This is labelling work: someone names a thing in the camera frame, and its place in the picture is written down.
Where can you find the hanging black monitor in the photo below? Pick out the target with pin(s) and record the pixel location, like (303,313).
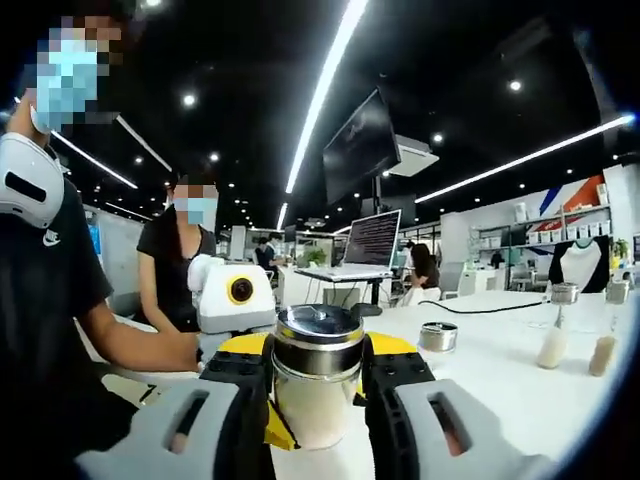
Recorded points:
(357,145)

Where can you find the open white laptop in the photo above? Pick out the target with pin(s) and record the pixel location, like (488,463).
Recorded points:
(372,240)

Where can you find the shelf with white boxes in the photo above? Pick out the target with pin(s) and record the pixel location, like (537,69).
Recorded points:
(550,232)

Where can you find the black laptop stand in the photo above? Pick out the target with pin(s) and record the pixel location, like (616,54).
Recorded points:
(372,295)

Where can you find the tall seasoning bottle beige contents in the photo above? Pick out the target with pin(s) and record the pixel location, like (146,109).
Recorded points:
(552,350)

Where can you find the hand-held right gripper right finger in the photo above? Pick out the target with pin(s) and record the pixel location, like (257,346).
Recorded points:
(495,450)

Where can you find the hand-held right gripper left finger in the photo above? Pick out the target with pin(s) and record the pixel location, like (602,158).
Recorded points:
(135,440)

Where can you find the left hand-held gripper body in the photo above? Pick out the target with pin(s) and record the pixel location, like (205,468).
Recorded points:
(215,305)

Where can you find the white ceiling light strip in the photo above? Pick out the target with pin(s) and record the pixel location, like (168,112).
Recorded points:
(525,160)
(320,90)

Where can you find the person's left hand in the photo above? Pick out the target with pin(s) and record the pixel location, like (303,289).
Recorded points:
(192,352)

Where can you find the small green potted plant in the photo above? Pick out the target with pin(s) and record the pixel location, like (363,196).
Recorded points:
(312,257)
(621,247)

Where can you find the tall seasoning bottle brown contents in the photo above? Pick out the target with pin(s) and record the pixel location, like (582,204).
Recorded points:
(602,355)

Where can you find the white worn device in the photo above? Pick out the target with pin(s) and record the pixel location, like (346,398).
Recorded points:
(35,165)

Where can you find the white ceiling air unit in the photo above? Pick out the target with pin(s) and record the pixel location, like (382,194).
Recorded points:
(415,155)

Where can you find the person in black shirt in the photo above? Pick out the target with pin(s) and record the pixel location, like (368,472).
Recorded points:
(40,300)

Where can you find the small glass seasoning bottle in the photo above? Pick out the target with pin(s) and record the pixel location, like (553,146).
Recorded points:
(437,340)
(317,400)

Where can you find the chair with black-white shirt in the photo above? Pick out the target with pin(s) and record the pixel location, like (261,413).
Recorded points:
(580,262)

